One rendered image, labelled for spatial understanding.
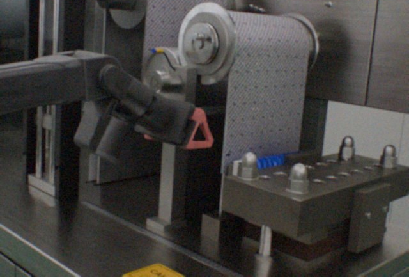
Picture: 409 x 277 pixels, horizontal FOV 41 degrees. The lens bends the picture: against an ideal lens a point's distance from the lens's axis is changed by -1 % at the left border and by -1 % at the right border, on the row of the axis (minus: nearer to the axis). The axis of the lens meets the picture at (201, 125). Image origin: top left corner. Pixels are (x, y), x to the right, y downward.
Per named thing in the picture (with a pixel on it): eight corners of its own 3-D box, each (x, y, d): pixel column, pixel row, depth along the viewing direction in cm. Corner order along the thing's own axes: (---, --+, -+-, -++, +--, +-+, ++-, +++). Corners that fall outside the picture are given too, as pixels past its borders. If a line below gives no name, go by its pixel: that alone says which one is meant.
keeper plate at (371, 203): (346, 249, 97) (354, 190, 95) (373, 237, 104) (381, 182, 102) (359, 254, 96) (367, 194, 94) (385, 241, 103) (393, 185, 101)
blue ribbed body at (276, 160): (227, 178, 101) (229, 160, 100) (295, 164, 116) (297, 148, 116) (241, 183, 99) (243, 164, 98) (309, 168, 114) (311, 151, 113)
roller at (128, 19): (106, 27, 122) (109, -38, 120) (187, 32, 140) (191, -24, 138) (146, 30, 113) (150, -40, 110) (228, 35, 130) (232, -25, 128)
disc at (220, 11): (175, 79, 106) (180, 1, 104) (177, 79, 107) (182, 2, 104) (232, 89, 96) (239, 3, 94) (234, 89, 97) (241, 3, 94)
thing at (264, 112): (220, 173, 100) (229, 71, 97) (295, 158, 117) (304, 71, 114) (223, 173, 100) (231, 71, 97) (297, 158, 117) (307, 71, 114)
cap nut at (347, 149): (334, 155, 118) (337, 134, 117) (343, 153, 121) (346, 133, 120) (349, 158, 115) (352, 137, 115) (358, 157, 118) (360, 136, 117)
